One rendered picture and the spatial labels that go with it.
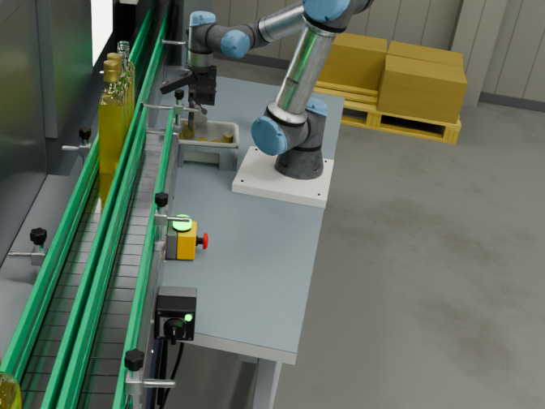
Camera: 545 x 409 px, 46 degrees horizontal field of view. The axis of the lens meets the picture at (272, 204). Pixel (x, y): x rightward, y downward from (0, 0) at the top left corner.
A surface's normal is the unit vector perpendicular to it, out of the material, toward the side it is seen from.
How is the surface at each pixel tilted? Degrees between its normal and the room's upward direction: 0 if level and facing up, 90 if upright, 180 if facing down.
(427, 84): 90
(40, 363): 0
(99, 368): 0
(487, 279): 0
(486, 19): 90
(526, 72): 90
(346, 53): 90
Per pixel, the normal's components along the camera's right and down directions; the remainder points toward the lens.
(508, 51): -0.16, 0.47
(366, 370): 0.11, -0.86
